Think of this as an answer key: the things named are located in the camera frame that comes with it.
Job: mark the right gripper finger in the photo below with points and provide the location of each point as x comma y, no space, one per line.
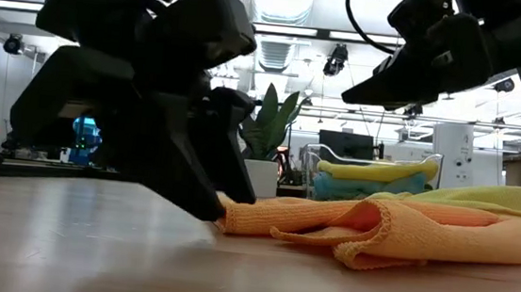
388,86
401,107

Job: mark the black background monitor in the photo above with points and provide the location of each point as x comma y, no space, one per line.
346,144

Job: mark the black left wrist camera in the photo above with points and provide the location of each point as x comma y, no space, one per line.
210,23

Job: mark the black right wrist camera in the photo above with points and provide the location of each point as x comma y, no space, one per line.
419,11

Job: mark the orange microfiber towel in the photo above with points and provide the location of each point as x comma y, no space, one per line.
422,240

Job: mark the blue lit window screen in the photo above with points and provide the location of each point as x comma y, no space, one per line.
85,137

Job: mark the yellow microfiber towel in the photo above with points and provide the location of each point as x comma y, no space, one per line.
497,200
376,171

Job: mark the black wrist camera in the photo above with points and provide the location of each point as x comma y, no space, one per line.
210,23
419,11

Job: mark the blue microfiber towel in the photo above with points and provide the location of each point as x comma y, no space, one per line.
351,189

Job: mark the silver ceiling duct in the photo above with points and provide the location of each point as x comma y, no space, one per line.
282,6

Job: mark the green plant in white pot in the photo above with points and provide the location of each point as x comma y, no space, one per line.
269,123

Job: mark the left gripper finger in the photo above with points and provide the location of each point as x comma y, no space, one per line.
235,163
169,166

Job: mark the clear plastic bin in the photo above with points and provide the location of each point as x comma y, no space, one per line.
310,169

